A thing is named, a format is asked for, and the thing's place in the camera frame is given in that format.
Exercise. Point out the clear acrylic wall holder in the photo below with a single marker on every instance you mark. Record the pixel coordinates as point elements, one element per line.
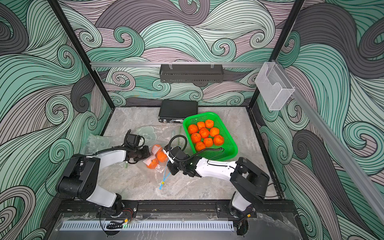
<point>274,85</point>

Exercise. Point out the aluminium wall rail right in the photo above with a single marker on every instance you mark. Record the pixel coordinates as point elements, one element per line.
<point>307,99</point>

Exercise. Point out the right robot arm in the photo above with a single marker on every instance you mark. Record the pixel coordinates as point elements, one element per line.
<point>251,182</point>

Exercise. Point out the orange bag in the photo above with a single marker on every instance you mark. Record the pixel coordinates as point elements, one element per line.
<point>200,146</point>
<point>214,132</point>
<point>156,148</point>
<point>161,156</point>
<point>208,142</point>
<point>218,140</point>

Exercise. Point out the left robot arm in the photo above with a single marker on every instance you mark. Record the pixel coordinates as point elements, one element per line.
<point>80,177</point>

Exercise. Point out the aluminium wall rail back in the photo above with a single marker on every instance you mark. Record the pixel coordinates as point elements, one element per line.
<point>138,64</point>

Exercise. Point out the green plastic basket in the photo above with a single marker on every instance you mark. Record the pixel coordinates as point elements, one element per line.
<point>209,137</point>

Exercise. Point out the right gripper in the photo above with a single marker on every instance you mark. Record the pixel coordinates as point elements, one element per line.
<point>170,166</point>

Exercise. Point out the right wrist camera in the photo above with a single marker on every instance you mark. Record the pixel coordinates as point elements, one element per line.
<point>168,156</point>

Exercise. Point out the aluminium wall rail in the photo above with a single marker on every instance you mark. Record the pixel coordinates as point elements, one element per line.
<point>138,64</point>
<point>307,99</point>

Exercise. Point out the orange taken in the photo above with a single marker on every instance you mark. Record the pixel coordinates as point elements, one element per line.
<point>193,129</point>
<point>195,138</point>
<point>201,125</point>

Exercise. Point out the green printed zip-top bag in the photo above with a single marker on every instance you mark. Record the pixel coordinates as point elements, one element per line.
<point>96,143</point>

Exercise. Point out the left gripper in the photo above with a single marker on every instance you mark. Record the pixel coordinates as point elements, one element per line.
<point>147,153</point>

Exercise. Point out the black flat box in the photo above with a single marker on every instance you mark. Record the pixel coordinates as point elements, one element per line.
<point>176,111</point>

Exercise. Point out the clear bag of oranges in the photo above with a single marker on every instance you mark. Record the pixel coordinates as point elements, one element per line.
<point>156,172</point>

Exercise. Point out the orange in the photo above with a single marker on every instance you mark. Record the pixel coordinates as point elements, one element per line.
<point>209,124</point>
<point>204,132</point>

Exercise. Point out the white slotted cable duct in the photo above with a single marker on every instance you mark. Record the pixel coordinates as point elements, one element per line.
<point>149,226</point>

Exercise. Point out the black wall shelf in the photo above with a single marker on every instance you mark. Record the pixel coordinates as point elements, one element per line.
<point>196,74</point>

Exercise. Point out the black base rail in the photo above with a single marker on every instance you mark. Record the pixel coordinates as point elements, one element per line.
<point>219,208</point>

